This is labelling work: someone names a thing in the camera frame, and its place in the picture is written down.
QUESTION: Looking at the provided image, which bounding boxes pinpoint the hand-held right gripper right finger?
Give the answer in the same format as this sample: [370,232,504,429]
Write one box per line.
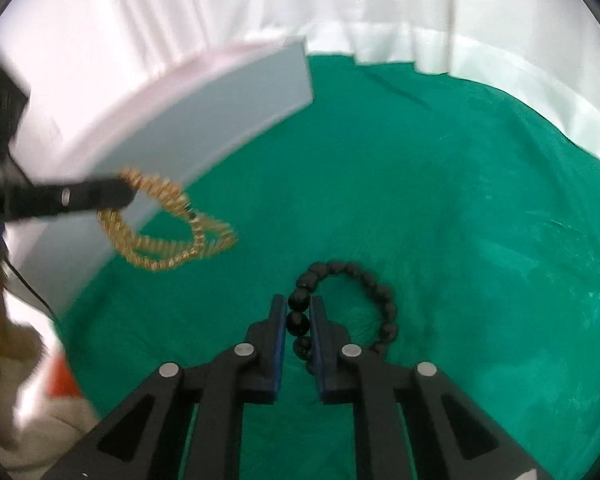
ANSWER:
[311,295,552,480]

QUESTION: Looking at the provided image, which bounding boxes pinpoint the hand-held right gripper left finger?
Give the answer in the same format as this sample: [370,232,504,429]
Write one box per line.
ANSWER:
[45,294,287,480]

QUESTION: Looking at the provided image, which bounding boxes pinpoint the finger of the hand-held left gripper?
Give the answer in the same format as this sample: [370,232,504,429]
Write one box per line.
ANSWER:
[4,175,136,222]

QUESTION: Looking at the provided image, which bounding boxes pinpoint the gold chain bracelet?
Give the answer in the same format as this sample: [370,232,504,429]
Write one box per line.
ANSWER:
[97,168,239,273]

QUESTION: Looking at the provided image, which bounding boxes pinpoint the black bead bracelet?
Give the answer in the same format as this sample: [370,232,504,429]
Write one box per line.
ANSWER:
[287,259,401,377]

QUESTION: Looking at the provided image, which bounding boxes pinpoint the white rectangular box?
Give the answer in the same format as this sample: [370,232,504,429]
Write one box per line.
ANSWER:
[17,37,315,317]

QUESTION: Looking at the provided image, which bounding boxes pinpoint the person's left forearm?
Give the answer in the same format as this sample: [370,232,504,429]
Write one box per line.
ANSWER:
[0,250,102,472]

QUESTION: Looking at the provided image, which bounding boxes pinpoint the green tablecloth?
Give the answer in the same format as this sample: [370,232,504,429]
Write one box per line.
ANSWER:
[55,52,600,480]

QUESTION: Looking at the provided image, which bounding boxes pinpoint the orange object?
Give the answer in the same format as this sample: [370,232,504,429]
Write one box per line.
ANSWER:
[49,354,82,402]

